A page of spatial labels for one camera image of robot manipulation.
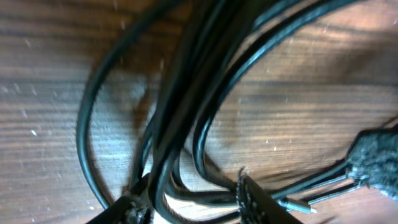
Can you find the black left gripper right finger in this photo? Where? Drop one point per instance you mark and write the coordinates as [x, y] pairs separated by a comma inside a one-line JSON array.
[[258, 207]]

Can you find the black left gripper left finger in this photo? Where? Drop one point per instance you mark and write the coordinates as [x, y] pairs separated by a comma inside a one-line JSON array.
[[133, 207]]

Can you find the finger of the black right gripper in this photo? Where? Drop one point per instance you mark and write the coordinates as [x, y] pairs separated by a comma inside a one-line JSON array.
[[372, 160]]

